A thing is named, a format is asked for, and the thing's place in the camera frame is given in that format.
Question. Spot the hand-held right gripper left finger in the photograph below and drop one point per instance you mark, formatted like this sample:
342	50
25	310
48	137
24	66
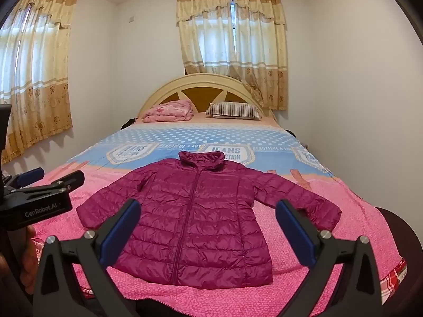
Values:
120	231

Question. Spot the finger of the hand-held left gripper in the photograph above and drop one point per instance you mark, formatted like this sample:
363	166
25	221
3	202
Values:
71	180
31	176

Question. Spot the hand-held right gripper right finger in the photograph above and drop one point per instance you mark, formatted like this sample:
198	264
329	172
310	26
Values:
295	231

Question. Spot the magenta quilted down jacket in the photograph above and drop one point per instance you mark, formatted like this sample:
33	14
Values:
205	221

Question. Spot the person's left hand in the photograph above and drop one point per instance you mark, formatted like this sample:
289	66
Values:
29	251

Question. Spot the pink and blue printed bedspread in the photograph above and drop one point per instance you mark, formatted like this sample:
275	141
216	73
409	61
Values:
333	254

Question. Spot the dark object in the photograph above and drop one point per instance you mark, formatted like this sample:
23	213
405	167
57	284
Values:
294	135
127	123

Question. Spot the beige floral curtain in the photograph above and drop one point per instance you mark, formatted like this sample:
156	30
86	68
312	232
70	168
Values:
261	56
205	33
36	89

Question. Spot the dark wooden footboard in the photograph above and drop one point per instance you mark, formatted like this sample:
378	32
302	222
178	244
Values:
400	228

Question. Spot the red plaid sheet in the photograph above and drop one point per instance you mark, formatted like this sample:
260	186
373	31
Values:
395	277

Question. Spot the pink folded quilt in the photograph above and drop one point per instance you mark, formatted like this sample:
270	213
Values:
168	110

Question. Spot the striped pillow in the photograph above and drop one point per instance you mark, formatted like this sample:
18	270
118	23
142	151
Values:
233	110

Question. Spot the pink bed sheet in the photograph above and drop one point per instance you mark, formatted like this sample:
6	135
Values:
201	120

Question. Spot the cream wooden headboard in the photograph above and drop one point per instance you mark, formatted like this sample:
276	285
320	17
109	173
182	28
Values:
198	94

